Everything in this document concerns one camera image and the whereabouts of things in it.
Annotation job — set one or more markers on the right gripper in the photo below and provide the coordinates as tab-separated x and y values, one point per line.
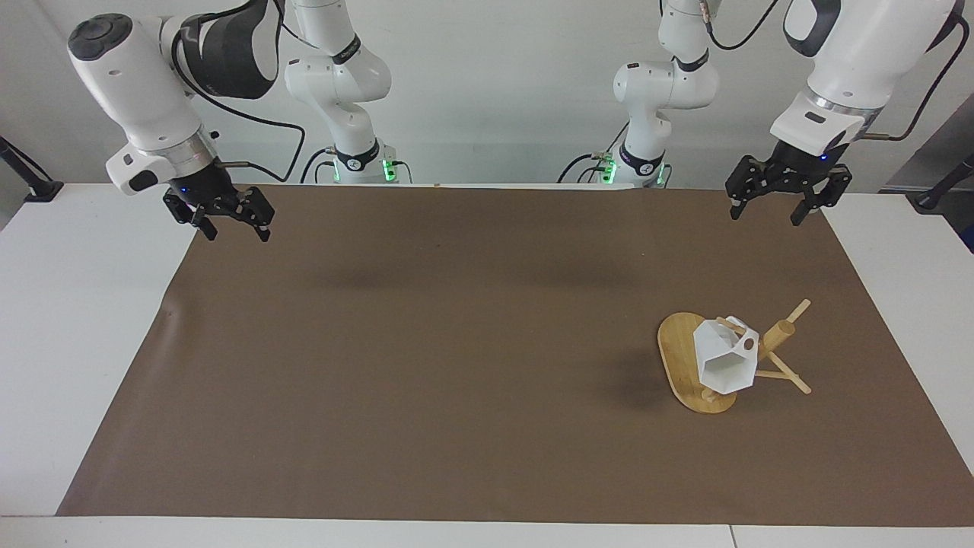
202	189

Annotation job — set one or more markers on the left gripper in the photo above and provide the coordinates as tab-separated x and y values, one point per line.
805	167

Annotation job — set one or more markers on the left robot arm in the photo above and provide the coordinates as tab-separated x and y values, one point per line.
860	61

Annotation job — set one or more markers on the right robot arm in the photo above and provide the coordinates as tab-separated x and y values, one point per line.
137	84

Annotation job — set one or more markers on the white faceted cup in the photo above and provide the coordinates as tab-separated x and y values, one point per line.
723	361

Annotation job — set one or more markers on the wooden cup rack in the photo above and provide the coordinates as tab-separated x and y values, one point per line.
677	358

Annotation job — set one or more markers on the black stand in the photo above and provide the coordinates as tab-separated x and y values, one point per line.
30	179
940	189

